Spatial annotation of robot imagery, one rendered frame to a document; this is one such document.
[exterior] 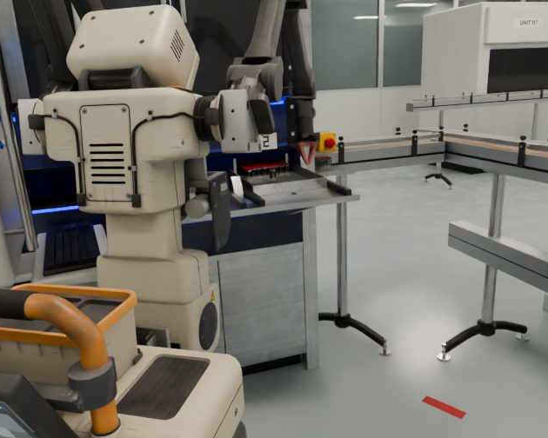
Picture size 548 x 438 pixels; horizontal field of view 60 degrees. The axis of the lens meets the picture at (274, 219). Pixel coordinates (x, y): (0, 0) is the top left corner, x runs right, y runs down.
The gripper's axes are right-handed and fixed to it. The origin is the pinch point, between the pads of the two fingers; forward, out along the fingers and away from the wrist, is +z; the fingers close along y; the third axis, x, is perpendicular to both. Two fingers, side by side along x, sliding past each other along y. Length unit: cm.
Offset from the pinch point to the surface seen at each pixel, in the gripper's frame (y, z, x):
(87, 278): -23, 24, 71
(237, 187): 4.4, 6.0, 23.7
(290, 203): -13.4, 12.1, 12.1
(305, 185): -0.1, 7.7, 1.5
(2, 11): 16, -53, 87
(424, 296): 82, 82, -98
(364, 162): 36, 2, -40
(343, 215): 44, 25, -32
